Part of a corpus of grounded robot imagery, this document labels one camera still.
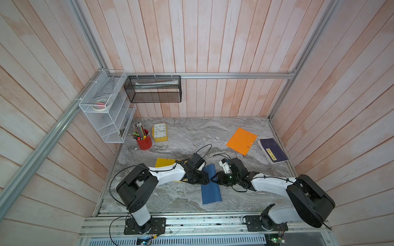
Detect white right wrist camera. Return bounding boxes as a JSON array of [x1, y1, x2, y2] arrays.
[[219, 159, 232, 174]]

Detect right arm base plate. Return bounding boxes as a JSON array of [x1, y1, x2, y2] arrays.
[[242, 204, 288, 232]]

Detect blue paper document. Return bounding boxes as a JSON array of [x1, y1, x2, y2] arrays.
[[201, 164, 222, 205]]

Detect yellow paper document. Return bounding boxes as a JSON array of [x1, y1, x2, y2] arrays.
[[153, 158, 186, 186]]

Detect tape roll in shelf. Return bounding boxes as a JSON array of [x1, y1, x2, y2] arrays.
[[92, 97, 112, 112]]

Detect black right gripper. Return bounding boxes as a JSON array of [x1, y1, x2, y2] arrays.
[[210, 171, 241, 186]]

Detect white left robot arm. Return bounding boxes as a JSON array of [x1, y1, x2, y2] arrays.
[[116, 153, 209, 228]]

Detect yellow desk clock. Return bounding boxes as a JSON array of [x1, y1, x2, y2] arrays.
[[152, 123, 168, 142]]

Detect red metal pencil cup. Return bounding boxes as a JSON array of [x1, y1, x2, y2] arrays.
[[136, 129, 152, 150]]

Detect black wire mesh basket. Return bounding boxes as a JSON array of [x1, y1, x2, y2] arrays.
[[124, 75, 182, 104]]

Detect orange paper document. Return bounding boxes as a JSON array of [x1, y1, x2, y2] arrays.
[[226, 128, 257, 156]]

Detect aluminium front rail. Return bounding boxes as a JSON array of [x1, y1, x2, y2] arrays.
[[78, 212, 308, 239]]

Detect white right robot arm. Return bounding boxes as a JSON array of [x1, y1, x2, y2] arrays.
[[210, 158, 336, 231]]

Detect dark purple book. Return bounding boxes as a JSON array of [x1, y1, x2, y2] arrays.
[[257, 138, 288, 164]]

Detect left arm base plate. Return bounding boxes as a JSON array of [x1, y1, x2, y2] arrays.
[[124, 217, 166, 236]]

